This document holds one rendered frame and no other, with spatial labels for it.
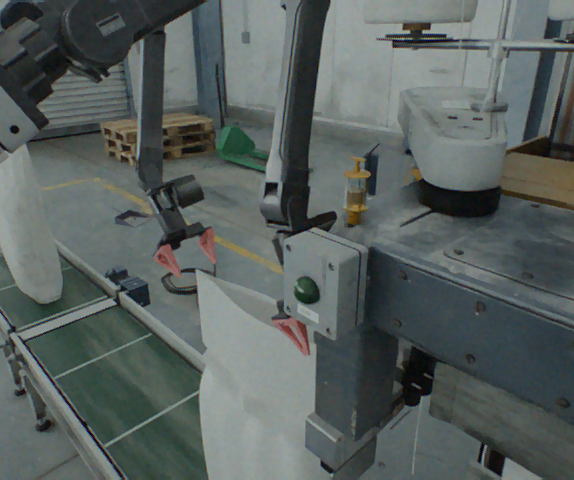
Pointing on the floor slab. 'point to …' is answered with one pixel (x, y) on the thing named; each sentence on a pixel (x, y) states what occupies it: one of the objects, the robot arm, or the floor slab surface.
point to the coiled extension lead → (185, 287)
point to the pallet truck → (239, 142)
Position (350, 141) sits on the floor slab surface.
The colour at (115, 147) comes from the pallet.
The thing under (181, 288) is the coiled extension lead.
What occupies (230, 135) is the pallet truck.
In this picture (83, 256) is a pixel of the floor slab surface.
